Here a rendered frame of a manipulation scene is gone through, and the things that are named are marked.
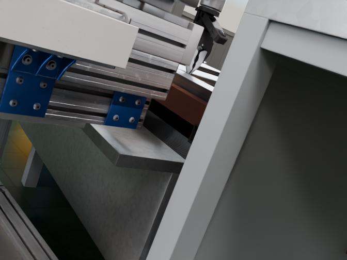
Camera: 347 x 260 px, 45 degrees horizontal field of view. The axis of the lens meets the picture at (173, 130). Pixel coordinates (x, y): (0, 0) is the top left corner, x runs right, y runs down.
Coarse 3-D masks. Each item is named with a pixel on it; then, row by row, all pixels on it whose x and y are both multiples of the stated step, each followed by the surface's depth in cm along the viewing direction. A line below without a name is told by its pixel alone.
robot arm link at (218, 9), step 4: (204, 0) 128; (208, 0) 127; (212, 0) 127; (216, 0) 127; (220, 0) 127; (224, 0) 128; (200, 4) 130; (204, 4) 128; (208, 4) 127; (212, 4) 127; (216, 4) 127; (220, 4) 128; (224, 4) 129; (212, 8) 128; (216, 8) 128; (220, 8) 128
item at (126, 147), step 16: (96, 128) 101; (112, 128) 106; (128, 128) 112; (144, 128) 118; (96, 144) 99; (112, 144) 94; (128, 144) 98; (144, 144) 103; (160, 144) 108; (112, 160) 92; (128, 160) 92; (144, 160) 94; (160, 160) 97; (176, 160) 100
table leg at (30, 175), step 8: (32, 144) 206; (32, 152) 204; (32, 160) 203; (40, 160) 205; (32, 168) 204; (40, 168) 206; (24, 176) 207; (32, 176) 206; (24, 184) 206; (32, 184) 208
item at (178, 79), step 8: (184, 64) 188; (208, 72) 197; (216, 72) 201; (176, 80) 119; (184, 80) 116; (208, 80) 142; (184, 88) 115; (192, 88) 113; (200, 88) 110; (200, 96) 109; (208, 96) 107
